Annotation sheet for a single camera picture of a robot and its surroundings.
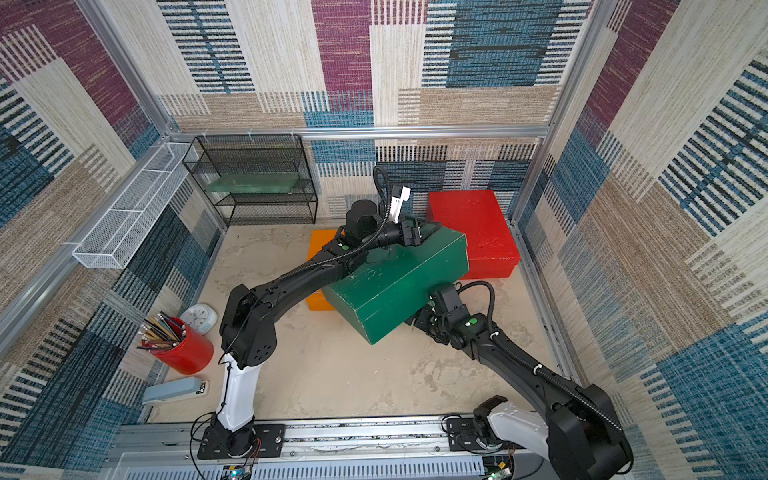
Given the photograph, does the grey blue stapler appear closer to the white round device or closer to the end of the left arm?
the white round device

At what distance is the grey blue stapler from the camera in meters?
0.79

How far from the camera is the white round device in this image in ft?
3.04

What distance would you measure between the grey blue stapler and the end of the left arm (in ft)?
2.17

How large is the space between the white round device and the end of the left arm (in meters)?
0.66

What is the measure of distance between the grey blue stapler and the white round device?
0.51ft

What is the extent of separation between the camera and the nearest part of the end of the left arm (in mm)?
700

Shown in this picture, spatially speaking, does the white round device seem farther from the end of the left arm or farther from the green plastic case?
the end of the left arm
